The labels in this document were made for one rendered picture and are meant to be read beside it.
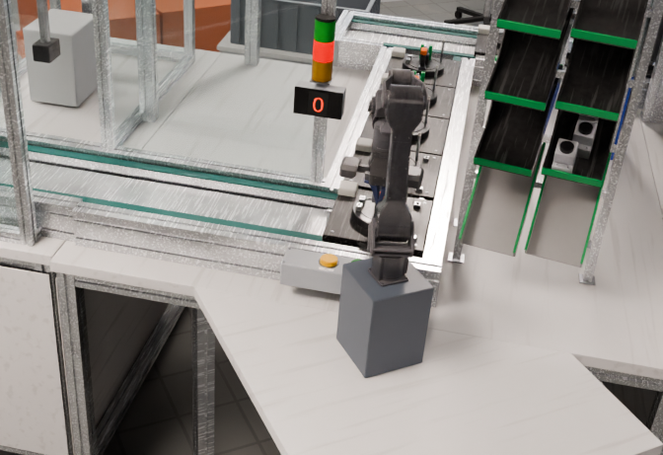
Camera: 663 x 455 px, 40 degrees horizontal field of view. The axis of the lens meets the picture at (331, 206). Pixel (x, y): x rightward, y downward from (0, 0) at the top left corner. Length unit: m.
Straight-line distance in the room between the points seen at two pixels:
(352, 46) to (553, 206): 1.36
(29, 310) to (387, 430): 1.03
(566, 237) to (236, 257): 0.77
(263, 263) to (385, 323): 0.43
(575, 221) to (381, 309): 0.58
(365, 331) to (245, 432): 1.21
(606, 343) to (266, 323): 0.76
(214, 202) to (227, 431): 0.92
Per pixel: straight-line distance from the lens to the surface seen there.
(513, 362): 2.05
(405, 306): 1.87
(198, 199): 2.39
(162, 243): 2.23
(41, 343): 2.50
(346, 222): 2.22
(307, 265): 2.08
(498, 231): 2.17
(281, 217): 2.32
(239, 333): 2.04
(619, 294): 2.35
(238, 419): 3.07
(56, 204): 2.31
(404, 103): 1.74
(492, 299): 2.22
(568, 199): 2.21
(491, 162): 2.06
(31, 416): 2.69
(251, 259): 2.18
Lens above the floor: 2.14
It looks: 31 degrees down
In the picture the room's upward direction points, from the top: 5 degrees clockwise
